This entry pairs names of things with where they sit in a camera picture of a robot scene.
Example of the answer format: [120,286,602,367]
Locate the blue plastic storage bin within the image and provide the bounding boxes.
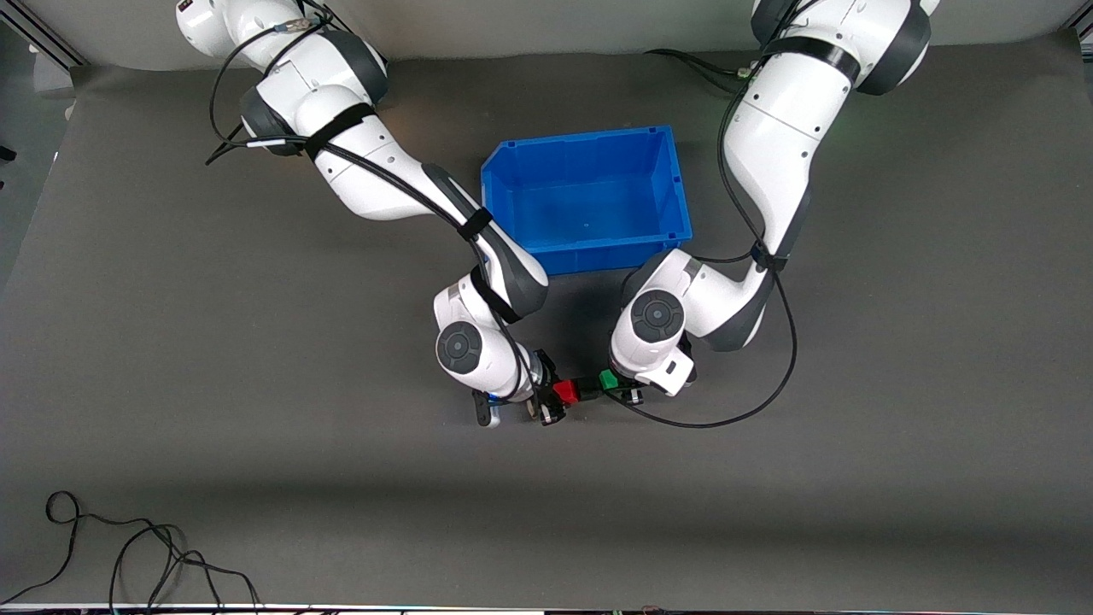
[481,125,693,276]

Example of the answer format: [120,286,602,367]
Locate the black looped loose cable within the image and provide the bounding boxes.
[0,491,185,604]

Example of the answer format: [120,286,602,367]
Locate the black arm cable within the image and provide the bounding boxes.
[205,15,547,404]
[615,47,800,430]

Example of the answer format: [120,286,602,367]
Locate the black tangled loose cable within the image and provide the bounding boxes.
[108,523,262,612]

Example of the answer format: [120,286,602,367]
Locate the black base cables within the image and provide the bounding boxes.
[645,48,759,85]

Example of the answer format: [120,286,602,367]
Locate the gray table mat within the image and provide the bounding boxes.
[0,34,1093,609]

